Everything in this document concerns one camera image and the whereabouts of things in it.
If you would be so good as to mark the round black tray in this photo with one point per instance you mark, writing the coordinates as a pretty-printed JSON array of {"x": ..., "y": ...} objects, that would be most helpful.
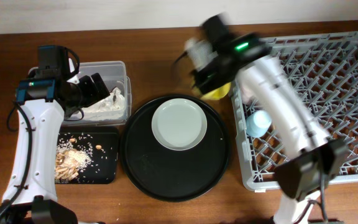
[{"x": 168, "y": 175}]

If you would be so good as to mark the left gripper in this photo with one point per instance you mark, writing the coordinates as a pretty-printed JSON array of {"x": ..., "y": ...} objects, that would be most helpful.
[{"x": 94, "y": 95}]

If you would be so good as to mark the light grey plate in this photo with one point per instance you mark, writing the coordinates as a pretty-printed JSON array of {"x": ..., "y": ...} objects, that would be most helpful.
[{"x": 179, "y": 124}]

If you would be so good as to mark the black rectangular tray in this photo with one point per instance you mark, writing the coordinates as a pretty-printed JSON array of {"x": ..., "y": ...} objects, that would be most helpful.
[{"x": 109, "y": 137}]

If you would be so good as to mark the blue cup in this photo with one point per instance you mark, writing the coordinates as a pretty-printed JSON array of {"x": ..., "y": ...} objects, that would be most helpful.
[{"x": 258, "y": 123}]

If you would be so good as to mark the yellow bowl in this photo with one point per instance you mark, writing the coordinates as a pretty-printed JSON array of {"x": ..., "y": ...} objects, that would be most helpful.
[{"x": 214, "y": 95}]

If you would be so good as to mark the pink cup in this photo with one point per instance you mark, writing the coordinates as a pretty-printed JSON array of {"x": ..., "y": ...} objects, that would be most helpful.
[{"x": 246, "y": 94}]

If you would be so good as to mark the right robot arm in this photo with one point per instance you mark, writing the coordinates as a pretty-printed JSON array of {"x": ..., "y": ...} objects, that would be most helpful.
[{"x": 314, "y": 157}]

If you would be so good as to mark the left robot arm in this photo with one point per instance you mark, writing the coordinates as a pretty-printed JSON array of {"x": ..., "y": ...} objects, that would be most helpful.
[{"x": 43, "y": 101}]

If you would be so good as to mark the grey dishwasher rack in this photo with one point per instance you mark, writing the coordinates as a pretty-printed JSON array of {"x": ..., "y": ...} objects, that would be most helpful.
[{"x": 323, "y": 69}]

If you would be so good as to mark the clear plastic bin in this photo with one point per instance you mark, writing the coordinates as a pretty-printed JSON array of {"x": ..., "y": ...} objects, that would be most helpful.
[{"x": 114, "y": 75}]

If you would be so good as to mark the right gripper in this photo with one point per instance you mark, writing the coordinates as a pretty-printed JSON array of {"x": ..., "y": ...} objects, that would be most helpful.
[{"x": 199, "y": 83}]

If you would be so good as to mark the white napkin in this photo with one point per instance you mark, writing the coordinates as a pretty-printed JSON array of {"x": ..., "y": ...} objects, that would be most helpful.
[{"x": 111, "y": 108}]

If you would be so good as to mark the food scraps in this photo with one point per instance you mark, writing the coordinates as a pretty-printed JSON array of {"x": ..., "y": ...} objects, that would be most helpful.
[{"x": 80, "y": 159}]

